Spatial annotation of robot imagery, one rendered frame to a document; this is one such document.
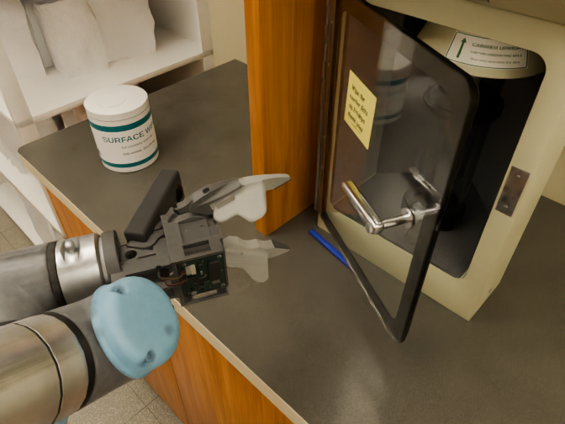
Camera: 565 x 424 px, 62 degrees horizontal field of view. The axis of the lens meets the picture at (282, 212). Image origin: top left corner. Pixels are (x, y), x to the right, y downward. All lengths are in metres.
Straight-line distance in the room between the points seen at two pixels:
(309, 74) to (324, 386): 0.48
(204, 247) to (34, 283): 0.16
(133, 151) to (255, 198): 0.61
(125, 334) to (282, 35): 0.49
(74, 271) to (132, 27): 1.24
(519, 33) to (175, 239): 0.42
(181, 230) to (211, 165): 0.59
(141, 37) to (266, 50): 1.02
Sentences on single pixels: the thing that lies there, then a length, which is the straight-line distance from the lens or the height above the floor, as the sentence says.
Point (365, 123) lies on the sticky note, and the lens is 0.63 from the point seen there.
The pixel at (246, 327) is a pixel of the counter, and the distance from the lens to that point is 0.77.
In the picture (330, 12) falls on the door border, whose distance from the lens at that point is 0.69.
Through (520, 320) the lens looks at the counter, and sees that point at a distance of 0.87.
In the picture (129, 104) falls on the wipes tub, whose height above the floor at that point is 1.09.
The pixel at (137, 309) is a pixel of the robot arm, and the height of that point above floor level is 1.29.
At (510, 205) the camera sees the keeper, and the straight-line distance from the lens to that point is 0.67.
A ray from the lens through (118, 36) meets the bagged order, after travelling 1.67.
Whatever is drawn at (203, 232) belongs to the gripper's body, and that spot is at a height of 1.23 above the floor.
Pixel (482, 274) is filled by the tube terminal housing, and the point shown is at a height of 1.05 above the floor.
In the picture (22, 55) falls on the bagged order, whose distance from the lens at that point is 1.64.
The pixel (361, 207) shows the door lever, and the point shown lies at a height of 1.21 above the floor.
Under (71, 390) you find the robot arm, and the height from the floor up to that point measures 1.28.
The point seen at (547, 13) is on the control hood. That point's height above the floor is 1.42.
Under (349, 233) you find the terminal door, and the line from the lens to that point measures 0.75.
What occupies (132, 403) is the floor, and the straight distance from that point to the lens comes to 1.83.
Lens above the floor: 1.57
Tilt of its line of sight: 42 degrees down
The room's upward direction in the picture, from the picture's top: straight up
